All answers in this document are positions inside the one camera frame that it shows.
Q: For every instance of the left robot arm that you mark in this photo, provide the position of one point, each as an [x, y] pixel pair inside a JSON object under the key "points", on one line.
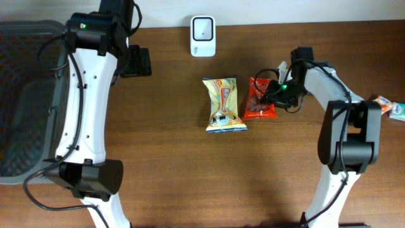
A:
{"points": [[98, 53]]}

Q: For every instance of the orange Kleenex tissue pack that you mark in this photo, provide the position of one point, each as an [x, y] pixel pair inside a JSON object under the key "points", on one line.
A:
{"points": [[385, 104]]}

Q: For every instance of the yellow snack bag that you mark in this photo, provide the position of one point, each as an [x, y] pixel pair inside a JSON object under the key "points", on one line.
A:
{"points": [[224, 115]]}

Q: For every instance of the grey plastic mesh basket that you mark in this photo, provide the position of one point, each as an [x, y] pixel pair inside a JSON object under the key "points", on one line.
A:
{"points": [[34, 90]]}

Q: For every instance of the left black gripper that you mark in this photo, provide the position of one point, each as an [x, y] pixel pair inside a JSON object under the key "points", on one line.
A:
{"points": [[139, 61]]}

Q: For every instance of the white barcode scanner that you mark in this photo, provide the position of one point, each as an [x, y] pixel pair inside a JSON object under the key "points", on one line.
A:
{"points": [[202, 36]]}

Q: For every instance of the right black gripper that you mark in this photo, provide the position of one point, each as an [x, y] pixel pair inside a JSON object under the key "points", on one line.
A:
{"points": [[272, 92]]}

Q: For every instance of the green Kleenex tissue pack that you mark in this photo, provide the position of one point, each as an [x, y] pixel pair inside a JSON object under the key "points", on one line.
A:
{"points": [[397, 111]]}

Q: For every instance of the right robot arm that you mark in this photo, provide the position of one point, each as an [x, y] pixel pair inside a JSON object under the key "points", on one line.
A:
{"points": [[350, 133]]}

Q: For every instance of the red candy packet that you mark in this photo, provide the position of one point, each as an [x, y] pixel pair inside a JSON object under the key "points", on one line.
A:
{"points": [[255, 107]]}

